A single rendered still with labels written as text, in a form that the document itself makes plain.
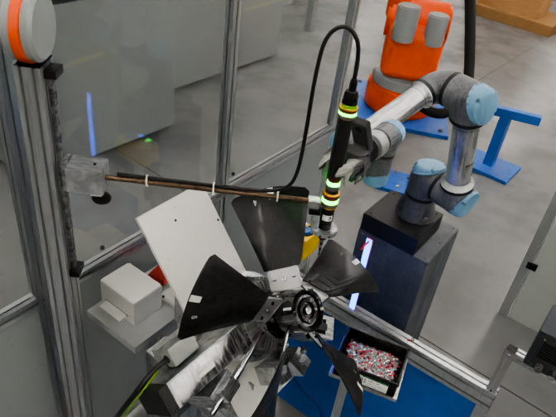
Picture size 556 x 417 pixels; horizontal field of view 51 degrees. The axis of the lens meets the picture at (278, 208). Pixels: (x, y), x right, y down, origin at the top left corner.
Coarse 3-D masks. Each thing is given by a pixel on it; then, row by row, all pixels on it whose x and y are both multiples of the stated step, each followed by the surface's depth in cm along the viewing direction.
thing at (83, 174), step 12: (72, 156) 147; (84, 156) 148; (72, 168) 143; (84, 168) 144; (96, 168) 144; (108, 168) 150; (72, 180) 144; (84, 180) 144; (96, 180) 144; (108, 180) 151; (72, 192) 146; (84, 192) 146; (96, 192) 146
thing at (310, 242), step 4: (308, 224) 214; (312, 232) 210; (304, 236) 208; (308, 236) 208; (312, 236) 209; (316, 236) 211; (304, 240) 206; (308, 240) 207; (312, 240) 210; (316, 240) 213; (304, 244) 207; (308, 244) 208; (312, 244) 212; (316, 244) 215; (304, 248) 208; (308, 248) 210; (312, 248) 213; (316, 248) 217; (304, 252) 209; (308, 252) 212; (304, 256) 211
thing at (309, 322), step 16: (304, 288) 159; (288, 304) 155; (304, 304) 158; (320, 304) 161; (272, 320) 161; (288, 320) 155; (304, 320) 156; (320, 320) 159; (272, 336) 162; (288, 336) 165
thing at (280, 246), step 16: (288, 192) 165; (304, 192) 166; (240, 208) 162; (256, 208) 162; (272, 208) 163; (288, 208) 164; (304, 208) 165; (256, 224) 162; (272, 224) 162; (288, 224) 163; (304, 224) 164; (256, 240) 162; (272, 240) 162; (288, 240) 162; (272, 256) 162; (288, 256) 162
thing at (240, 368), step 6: (258, 336) 162; (258, 342) 160; (252, 348) 159; (246, 354) 157; (252, 354) 158; (246, 360) 156; (240, 366) 154; (234, 372) 153; (240, 372) 154; (216, 402) 148; (222, 402) 148; (216, 408) 147; (210, 414) 146
